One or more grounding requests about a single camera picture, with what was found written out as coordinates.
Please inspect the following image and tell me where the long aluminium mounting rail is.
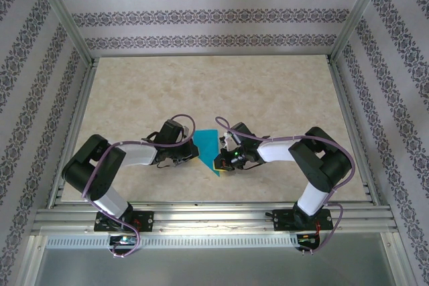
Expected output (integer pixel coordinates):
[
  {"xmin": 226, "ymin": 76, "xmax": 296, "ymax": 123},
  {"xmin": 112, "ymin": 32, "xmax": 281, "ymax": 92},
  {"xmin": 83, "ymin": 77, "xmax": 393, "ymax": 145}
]
[{"xmin": 33, "ymin": 202, "xmax": 398, "ymax": 235}]

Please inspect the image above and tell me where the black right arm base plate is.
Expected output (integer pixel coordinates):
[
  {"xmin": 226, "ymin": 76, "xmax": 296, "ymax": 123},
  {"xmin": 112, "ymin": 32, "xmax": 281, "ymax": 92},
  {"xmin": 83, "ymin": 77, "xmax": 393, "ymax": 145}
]
[{"xmin": 273, "ymin": 208, "xmax": 332, "ymax": 232}]

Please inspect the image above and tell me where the slotted grey cable duct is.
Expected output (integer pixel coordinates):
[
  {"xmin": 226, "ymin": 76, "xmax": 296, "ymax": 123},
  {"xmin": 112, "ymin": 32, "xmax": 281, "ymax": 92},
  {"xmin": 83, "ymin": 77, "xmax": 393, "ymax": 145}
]
[{"xmin": 45, "ymin": 234, "xmax": 300, "ymax": 250}]

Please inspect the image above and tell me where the grey metal panel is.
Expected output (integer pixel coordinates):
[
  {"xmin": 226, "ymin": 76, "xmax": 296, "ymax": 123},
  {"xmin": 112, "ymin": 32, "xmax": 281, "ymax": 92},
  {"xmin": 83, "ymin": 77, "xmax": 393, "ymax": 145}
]
[{"xmin": 33, "ymin": 247, "xmax": 398, "ymax": 286}]

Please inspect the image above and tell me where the blue paper sheet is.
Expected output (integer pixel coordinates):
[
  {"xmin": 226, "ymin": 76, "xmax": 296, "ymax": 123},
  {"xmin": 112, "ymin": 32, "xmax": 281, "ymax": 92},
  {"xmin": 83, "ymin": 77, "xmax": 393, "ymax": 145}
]
[{"xmin": 193, "ymin": 129, "xmax": 224, "ymax": 179}]

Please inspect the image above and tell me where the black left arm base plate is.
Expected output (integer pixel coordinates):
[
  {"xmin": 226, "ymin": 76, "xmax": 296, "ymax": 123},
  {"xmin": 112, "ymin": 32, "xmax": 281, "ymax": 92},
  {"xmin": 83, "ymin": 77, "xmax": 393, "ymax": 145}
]
[{"xmin": 95, "ymin": 210, "xmax": 155, "ymax": 233}]

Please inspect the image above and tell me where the small circuit board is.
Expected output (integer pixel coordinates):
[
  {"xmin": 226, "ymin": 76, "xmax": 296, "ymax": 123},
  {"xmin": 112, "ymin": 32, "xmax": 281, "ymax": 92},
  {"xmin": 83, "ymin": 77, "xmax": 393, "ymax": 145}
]
[
  {"xmin": 297, "ymin": 233, "xmax": 320, "ymax": 246},
  {"xmin": 109, "ymin": 234, "xmax": 139, "ymax": 246}
]

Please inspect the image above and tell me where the aluminium frame post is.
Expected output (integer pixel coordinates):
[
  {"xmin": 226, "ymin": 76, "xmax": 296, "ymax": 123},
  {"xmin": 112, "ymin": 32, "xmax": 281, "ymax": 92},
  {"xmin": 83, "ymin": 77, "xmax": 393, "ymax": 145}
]
[
  {"xmin": 327, "ymin": 0, "xmax": 395, "ymax": 63},
  {"xmin": 28, "ymin": 0, "xmax": 95, "ymax": 66}
]

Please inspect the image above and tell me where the aluminium side rail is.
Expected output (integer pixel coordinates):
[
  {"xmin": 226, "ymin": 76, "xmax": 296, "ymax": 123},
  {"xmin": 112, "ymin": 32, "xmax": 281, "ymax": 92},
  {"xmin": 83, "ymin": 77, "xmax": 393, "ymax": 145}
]
[
  {"xmin": 325, "ymin": 54, "xmax": 381, "ymax": 206},
  {"xmin": 48, "ymin": 57, "xmax": 101, "ymax": 209}
]

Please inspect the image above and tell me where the aluminium lower frame bar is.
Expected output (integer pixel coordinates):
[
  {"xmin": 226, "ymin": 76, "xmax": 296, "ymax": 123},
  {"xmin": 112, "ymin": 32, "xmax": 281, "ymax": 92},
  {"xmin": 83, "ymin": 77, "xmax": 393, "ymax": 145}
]
[
  {"xmin": 18, "ymin": 234, "xmax": 48, "ymax": 286},
  {"xmin": 380, "ymin": 232, "xmax": 412, "ymax": 286}
]

